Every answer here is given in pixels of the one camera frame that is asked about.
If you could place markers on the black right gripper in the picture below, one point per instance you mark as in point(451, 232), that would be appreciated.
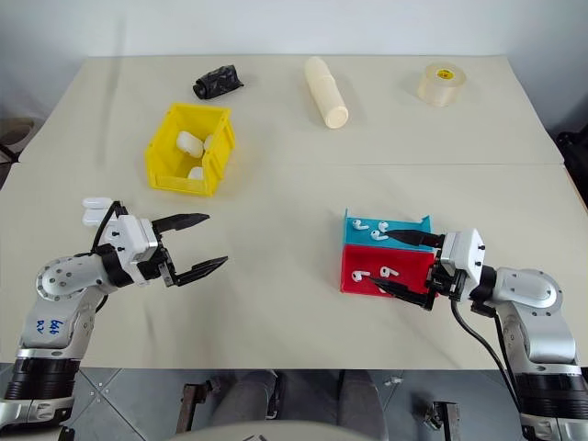
point(441, 280)

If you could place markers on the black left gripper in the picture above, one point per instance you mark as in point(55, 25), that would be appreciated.
point(163, 268)

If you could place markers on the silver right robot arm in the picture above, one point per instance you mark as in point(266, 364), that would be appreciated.
point(533, 289)

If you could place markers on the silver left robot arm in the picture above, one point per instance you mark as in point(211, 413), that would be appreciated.
point(59, 280)

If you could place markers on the yellow plastic bin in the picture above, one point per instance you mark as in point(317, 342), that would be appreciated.
point(158, 142)

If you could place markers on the red plastic tray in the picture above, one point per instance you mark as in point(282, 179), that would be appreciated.
point(413, 266)

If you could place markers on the blue plastic tray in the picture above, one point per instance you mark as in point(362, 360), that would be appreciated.
point(356, 240)

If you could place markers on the black crumpled plastic bag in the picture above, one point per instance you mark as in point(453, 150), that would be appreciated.
point(216, 82)

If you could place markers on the translucent tape roll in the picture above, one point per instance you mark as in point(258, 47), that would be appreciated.
point(436, 89)

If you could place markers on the cream stacked paper cups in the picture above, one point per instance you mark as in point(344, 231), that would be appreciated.
point(324, 92)

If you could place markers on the black bulky object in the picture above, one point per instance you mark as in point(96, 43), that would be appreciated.
point(574, 156)

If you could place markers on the dark round object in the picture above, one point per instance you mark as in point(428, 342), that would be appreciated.
point(16, 138)

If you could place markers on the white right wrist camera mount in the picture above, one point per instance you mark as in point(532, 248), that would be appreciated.
point(464, 252)

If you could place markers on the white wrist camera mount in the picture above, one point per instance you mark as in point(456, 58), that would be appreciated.
point(131, 239)
point(464, 252)

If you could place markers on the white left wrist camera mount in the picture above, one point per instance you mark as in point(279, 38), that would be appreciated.
point(131, 239)

